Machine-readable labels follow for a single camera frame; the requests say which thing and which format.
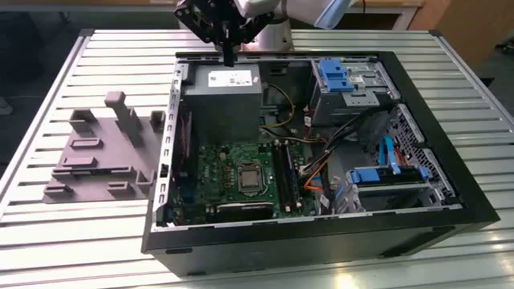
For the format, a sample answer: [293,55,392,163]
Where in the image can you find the wooden cabinet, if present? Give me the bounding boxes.
[409,0,514,72]

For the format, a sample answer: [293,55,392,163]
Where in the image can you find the black wire bundle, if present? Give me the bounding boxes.
[320,105,393,157]

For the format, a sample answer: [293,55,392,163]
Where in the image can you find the CPU socket metal frame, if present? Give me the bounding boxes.
[236,162,268,194]

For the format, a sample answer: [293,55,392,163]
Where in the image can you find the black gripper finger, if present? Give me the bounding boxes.
[229,17,269,67]
[173,0,232,67]

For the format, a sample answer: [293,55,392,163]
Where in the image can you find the blue drive bay latch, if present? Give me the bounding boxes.
[320,58,357,93]

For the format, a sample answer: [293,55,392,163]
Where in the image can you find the blue disk carrier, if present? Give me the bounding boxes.
[348,166,430,186]

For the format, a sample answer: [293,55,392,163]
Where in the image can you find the green motherboard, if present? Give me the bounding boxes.
[177,141,322,225]

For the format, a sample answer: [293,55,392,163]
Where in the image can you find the silver CPU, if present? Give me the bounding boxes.
[241,170,262,188]

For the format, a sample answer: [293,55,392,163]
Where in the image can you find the blue flat data wire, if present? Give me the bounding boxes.
[378,135,404,176]

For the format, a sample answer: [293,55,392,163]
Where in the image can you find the grey parts rack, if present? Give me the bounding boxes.
[42,90,169,205]

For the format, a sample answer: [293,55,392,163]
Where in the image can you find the metal drive cage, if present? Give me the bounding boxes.
[313,58,402,127]

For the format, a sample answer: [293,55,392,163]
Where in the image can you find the black graphics card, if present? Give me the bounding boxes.
[208,200,277,223]

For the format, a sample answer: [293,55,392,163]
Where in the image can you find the grey power supply unit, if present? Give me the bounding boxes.
[183,63,266,145]

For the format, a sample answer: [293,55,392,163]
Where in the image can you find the yellow and black power wires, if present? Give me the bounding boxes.
[260,83,298,137]

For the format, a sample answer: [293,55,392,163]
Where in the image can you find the black open PC case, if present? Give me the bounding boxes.
[141,50,501,277]

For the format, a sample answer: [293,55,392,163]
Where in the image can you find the orange wire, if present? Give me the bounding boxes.
[302,172,324,191]

